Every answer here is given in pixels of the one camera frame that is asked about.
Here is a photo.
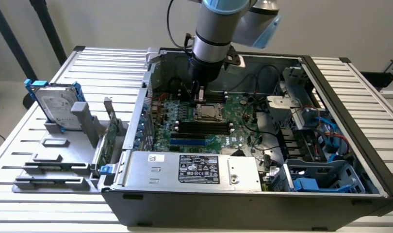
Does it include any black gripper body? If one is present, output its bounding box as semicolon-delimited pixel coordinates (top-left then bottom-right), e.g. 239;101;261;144
187;57;221;85

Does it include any CPU socket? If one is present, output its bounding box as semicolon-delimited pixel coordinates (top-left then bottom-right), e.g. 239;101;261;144
192;102;227;122

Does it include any silver socket cover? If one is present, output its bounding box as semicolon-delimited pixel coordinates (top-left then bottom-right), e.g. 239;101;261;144
196;85;208;104

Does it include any black RAM slot bank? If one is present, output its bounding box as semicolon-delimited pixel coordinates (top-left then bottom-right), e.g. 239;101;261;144
177;119;233;134
208;90;231;103

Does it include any black expansion slot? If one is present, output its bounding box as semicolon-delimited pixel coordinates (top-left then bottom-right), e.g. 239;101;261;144
169;132;208;140

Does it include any blue expansion slot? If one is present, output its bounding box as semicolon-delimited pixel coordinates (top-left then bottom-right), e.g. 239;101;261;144
169;138;208;146

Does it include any green motherboard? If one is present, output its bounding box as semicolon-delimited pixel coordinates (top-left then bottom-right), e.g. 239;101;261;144
143;91;269;157

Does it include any silver metal drive cage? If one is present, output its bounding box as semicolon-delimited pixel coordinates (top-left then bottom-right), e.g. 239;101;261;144
267;66;332;130

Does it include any green graphics card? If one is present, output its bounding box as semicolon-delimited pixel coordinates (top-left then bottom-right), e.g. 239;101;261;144
95;96;123;168

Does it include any silver power supply unit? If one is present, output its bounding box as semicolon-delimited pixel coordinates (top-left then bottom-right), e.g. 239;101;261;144
121;151;263;192

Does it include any blue case latch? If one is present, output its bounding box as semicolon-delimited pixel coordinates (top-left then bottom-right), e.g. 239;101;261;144
100;164;116;176

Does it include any grey parts rack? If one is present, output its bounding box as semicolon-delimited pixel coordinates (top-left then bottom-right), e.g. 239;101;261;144
12;101;129;194

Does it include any open black PC case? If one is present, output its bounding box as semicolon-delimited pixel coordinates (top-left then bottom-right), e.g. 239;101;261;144
99;47;393;231

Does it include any black tripod pole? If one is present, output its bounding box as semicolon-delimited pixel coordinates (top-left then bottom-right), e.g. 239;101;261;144
0;0;39;81
28;0;68;67

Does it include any grey disk bay blue latch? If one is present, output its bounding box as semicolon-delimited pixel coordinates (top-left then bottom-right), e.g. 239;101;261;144
280;158;368;194

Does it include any black looped wire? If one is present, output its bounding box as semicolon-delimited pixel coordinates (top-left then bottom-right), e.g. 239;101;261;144
232;65;284;98

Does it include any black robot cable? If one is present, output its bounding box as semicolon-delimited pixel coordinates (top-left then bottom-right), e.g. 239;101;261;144
165;0;188;53

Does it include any hard disk with blue bracket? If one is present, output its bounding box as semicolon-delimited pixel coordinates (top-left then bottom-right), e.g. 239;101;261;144
23;79;84;133

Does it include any blue SATA wire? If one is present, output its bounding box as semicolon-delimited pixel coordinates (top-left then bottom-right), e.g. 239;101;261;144
315;116;347;162

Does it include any red wire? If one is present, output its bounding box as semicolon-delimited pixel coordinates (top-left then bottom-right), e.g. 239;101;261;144
325;132;351;156

